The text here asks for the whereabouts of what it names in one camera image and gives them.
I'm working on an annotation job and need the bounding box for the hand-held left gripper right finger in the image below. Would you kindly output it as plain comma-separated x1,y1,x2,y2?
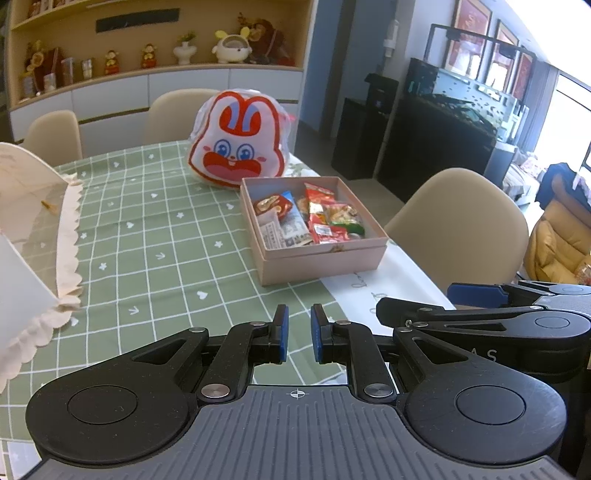
310,304,469,404

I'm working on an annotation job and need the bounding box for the black fish tank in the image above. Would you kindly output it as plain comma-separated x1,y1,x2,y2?
378,23,539,205

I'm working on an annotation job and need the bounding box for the white rabbit planter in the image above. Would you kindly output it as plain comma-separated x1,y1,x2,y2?
212,28,253,65

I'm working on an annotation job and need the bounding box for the red gold ornament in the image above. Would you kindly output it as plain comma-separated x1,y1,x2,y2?
22,39,63,97

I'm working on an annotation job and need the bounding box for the blue white snack packet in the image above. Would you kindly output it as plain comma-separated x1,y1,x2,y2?
276,191,311,247

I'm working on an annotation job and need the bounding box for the black wall panel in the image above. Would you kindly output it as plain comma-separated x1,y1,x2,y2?
95,8,181,33

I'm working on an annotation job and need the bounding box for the green-edged yellow snack packet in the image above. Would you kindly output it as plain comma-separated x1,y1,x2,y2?
323,203,366,239

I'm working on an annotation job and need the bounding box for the brown plush toy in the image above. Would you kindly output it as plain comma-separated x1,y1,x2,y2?
237,13,297,68

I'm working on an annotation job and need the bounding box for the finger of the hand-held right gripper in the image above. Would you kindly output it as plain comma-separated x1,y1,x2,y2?
376,296,542,334
447,280,557,306

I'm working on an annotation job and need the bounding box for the pink cardboard box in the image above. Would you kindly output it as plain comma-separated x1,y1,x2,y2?
239,175,389,287

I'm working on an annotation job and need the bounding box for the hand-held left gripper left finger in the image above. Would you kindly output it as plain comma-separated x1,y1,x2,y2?
129,305,290,403

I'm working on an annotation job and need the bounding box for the black coffee machine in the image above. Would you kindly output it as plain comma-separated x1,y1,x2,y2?
365,73,400,112

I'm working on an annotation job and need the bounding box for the black low cabinet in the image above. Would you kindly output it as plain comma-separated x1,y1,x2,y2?
331,97,394,182

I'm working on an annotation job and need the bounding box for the beige dining chair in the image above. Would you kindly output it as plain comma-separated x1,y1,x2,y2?
142,89,223,145
383,168,530,297
22,110,85,163

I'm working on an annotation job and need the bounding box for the red white rabbit bag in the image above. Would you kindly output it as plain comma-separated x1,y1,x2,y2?
187,90,293,189

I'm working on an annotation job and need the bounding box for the white vase with plant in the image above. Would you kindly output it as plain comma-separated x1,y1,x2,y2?
173,31,197,65

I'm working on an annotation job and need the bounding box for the white wall dispenser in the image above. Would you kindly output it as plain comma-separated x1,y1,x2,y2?
385,20,400,59

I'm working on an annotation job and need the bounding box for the framed wall picture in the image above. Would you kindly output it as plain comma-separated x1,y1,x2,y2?
489,20,521,89
512,50,537,101
442,0,493,71

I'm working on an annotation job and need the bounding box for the dark cloth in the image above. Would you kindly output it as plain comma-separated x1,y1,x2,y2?
537,161,591,209

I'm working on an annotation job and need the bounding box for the green checked tablecloth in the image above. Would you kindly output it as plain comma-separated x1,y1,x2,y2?
0,141,352,457

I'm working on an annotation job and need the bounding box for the yellow armchair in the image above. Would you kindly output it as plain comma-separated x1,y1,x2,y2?
523,175,591,288

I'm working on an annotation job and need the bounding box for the white mesh food cover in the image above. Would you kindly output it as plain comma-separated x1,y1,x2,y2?
0,142,85,394

